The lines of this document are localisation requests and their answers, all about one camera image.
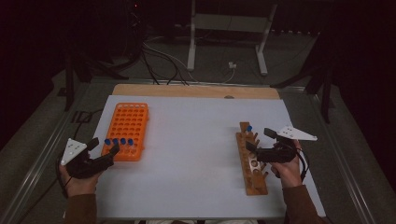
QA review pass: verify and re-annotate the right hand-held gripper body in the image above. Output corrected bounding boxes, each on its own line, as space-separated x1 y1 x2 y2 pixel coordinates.
255 125 318 164

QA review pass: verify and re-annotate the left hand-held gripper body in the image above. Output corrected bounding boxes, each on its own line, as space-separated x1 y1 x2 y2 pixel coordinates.
60 137 115 180

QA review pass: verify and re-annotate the orange plastic tube rack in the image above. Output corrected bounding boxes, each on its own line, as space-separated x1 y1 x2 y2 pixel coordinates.
102 102 149 162

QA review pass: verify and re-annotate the wooden tube rack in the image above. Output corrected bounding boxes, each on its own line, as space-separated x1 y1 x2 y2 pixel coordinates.
234 121 270 196

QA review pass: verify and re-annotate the person's left hand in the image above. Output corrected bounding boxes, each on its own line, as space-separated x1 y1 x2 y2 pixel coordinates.
59 164 104 198

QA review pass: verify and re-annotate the person's right hand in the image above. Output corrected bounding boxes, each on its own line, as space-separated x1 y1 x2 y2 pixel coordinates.
270 140 304 189

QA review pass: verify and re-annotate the white table mat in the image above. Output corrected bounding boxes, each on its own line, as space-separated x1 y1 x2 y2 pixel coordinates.
63 94 327 220

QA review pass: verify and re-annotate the black tripod stand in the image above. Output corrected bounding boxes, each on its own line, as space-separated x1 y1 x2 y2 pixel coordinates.
270 31 335 124
64 50 130 112

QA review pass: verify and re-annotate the grey metal stand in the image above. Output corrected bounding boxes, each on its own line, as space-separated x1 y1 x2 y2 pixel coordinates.
186 0 278 77

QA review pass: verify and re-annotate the thin black floor cable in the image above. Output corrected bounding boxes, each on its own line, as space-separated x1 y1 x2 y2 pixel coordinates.
18 107 106 224

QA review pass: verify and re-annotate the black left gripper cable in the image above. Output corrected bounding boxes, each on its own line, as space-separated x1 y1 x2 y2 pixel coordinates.
55 155 71 200

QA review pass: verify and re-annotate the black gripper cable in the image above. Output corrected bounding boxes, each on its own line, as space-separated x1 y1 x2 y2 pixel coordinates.
293 147 311 183
55 155 71 200

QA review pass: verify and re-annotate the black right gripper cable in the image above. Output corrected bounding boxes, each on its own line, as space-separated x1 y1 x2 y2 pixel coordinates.
293 147 311 183

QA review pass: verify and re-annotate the grey metal rail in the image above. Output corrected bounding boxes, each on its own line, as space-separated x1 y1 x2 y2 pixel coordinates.
0 78 94 224
306 88 379 224

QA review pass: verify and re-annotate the white floor cable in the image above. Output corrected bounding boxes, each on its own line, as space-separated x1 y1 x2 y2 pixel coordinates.
142 36 237 85

